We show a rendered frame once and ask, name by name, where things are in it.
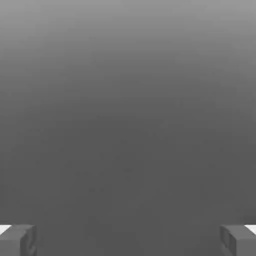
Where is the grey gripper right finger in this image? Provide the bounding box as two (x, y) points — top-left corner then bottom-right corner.
(219, 223), (256, 256)

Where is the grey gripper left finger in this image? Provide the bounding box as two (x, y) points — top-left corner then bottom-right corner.
(0, 223), (38, 256)

